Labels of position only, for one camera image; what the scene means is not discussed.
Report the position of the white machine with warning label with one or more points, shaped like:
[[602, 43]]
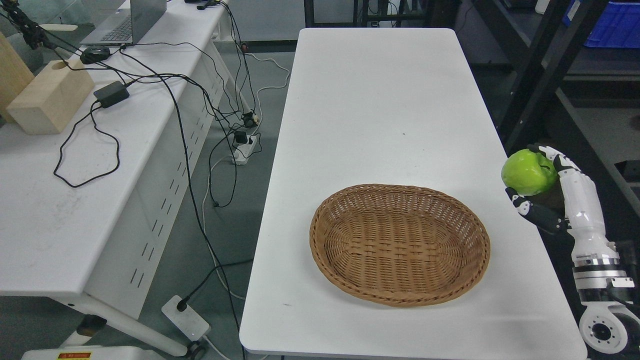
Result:
[[93, 353]]

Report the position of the white power strip far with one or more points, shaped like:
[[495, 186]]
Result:
[[245, 146]]

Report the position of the white side desk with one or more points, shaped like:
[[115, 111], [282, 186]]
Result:
[[86, 214]]

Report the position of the black shelf unit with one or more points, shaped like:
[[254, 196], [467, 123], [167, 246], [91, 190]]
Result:
[[583, 100]]

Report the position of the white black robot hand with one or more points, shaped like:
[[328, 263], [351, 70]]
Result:
[[583, 218]]

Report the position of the silver laptop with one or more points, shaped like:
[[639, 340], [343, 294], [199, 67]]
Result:
[[127, 25]]

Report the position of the black computer mouse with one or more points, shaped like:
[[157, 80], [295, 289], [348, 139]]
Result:
[[94, 54]]

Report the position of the blue bin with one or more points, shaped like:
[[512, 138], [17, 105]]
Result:
[[617, 27]]

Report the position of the black power adapter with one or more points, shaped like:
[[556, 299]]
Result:
[[111, 94]]

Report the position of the white power strip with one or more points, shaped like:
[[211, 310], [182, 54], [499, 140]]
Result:
[[187, 320], [245, 146]]

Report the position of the white table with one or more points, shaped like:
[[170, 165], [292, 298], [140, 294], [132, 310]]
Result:
[[396, 106]]

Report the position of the light wooden block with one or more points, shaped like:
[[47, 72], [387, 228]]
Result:
[[50, 101]]

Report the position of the green apple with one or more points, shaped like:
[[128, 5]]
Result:
[[529, 173]]

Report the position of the white power strip near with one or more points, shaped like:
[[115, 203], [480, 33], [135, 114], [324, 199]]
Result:
[[187, 320]]

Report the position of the brown wicker basket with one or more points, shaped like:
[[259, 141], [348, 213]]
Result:
[[397, 245]]

